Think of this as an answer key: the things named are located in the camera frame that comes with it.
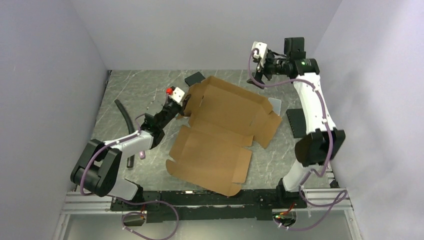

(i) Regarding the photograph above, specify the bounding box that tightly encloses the brown cardboard box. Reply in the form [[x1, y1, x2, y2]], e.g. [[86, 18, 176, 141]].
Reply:
[[165, 76, 282, 197]]

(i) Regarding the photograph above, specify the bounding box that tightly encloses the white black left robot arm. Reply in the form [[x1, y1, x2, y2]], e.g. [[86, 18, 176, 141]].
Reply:
[[70, 99, 185, 210]]

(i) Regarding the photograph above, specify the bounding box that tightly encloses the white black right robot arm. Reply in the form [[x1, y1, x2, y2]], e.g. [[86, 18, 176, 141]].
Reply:
[[248, 37, 346, 208]]

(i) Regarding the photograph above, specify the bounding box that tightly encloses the small black box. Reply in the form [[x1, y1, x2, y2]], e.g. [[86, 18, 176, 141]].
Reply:
[[184, 71, 206, 87]]

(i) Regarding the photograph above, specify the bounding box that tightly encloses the white translucent plastic case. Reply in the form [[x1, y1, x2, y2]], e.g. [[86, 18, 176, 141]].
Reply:
[[268, 97, 282, 116]]

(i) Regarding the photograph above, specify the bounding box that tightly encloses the pink pen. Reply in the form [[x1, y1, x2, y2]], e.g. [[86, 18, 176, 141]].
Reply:
[[139, 151, 146, 160]]

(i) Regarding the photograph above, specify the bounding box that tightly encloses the black rectangular block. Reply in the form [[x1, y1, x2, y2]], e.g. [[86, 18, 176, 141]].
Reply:
[[285, 108, 306, 139]]

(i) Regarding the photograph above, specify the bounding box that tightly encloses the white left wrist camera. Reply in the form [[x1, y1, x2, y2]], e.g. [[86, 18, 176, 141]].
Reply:
[[165, 86, 185, 105]]

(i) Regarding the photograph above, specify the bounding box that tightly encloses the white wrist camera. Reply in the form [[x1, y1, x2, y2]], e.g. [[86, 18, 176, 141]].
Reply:
[[251, 41, 268, 67], [165, 86, 185, 105]]

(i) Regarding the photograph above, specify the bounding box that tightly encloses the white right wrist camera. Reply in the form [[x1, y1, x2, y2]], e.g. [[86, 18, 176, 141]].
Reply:
[[251, 41, 268, 67]]

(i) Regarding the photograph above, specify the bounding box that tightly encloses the black rubber hose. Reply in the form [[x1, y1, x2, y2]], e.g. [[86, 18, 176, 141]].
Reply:
[[114, 99, 137, 169]]

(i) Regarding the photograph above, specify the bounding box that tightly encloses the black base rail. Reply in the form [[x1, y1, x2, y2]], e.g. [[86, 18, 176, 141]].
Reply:
[[110, 186, 307, 223]]

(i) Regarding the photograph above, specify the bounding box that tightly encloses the aluminium frame rail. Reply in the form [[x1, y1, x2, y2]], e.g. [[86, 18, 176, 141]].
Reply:
[[61, 188, 346, 214]]

